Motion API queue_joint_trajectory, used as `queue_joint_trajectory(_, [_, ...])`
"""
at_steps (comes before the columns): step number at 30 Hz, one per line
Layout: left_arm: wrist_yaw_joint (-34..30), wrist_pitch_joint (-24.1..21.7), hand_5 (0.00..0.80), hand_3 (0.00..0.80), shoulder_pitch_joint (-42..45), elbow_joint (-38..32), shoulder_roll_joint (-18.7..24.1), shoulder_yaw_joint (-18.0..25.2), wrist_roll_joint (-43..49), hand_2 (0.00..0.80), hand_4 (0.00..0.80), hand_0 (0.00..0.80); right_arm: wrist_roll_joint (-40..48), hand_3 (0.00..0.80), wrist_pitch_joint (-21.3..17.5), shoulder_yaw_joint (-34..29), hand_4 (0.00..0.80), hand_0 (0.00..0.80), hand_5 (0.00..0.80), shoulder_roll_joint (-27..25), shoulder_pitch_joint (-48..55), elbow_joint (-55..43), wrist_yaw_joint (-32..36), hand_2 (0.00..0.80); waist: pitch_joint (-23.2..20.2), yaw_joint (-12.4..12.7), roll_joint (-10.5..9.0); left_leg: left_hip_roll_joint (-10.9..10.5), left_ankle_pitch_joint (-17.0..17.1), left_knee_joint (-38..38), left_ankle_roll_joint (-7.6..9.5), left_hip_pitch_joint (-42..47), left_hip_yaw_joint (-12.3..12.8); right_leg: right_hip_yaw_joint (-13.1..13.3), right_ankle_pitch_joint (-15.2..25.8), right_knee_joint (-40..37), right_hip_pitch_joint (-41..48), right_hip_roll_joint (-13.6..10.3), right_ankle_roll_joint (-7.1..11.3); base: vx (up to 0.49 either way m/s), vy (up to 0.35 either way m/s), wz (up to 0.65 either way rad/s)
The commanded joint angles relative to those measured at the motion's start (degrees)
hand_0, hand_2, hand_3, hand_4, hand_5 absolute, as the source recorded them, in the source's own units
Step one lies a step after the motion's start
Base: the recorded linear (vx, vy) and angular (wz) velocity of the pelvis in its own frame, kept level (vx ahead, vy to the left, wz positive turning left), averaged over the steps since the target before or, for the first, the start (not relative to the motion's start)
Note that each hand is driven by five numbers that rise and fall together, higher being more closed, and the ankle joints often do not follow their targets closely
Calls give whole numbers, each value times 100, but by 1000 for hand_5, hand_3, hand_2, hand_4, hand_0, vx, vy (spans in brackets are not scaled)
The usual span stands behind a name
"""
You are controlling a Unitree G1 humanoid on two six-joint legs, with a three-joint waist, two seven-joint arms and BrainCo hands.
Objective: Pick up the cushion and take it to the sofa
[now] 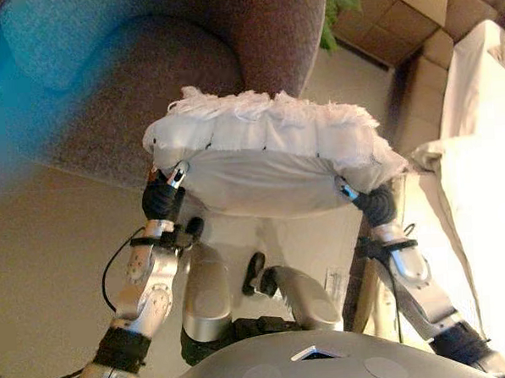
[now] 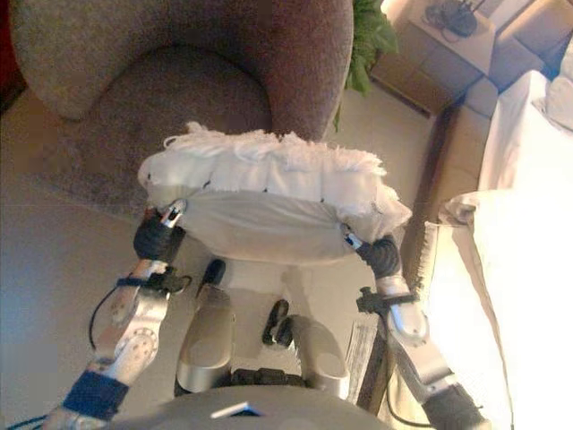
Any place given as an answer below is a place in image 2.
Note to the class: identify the white printed label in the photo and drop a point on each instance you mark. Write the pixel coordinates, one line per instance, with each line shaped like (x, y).
(362, 358)

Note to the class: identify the silver right robot leg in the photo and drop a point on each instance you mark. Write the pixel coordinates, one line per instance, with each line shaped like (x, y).
(320, 354)

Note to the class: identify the pale grey pillow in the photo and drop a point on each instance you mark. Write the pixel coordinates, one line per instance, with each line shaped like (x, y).
(557, 105)

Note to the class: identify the white fringed cushion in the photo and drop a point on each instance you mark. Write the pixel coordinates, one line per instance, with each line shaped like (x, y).
(268, 215)

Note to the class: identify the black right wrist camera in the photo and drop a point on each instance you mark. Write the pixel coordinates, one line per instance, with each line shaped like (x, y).
(373, 302)

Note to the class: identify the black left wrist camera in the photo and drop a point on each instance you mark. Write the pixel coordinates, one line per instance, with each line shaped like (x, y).
(170, 280)

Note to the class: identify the silver robot leg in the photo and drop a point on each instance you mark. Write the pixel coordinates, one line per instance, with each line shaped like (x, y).
(320, 354)
(206, 340)

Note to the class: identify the green houseplant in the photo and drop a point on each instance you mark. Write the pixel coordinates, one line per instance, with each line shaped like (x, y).
(369, 40)

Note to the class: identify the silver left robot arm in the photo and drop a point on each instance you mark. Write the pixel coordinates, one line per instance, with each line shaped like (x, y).
(134, 340)

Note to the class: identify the silver left robot leg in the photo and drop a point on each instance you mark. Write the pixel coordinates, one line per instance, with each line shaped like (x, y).
(206, 340)

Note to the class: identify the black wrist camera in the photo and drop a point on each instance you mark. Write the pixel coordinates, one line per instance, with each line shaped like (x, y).
(170, 280)
(373, 302)

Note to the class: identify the brown plush sofa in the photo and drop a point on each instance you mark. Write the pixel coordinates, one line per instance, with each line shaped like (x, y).
(201, 67)

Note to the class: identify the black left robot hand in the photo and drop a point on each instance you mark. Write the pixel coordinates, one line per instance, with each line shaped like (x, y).
(156, 242)

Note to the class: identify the white bed sheet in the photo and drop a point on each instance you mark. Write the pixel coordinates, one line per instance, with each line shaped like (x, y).
(519, 143)

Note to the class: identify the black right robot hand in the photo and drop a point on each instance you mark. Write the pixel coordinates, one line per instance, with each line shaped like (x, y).
(382, 257)

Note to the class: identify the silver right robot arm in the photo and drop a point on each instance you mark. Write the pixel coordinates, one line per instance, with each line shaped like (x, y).
(412, 327)

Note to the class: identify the grey robot torso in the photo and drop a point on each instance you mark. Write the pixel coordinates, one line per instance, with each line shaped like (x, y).
(246, 412)

